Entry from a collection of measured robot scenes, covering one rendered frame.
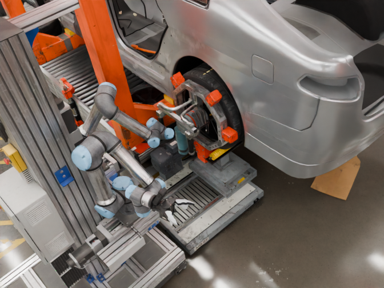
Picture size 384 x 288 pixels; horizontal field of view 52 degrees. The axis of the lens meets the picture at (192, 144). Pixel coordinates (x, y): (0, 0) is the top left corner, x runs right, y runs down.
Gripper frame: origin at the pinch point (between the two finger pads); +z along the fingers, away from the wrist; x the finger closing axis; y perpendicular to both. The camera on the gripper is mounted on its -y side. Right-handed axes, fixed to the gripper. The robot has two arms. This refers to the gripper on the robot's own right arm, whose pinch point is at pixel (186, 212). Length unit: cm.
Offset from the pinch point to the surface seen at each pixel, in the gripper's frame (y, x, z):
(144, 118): 38, -101, -108
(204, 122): 13, -87, -43
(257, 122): 6, -94, -6
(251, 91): -17, -92, -11
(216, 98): -2, -95, -37
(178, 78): -1, -109, -77
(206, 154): 59, -107, -54
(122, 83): -2, -84, -110
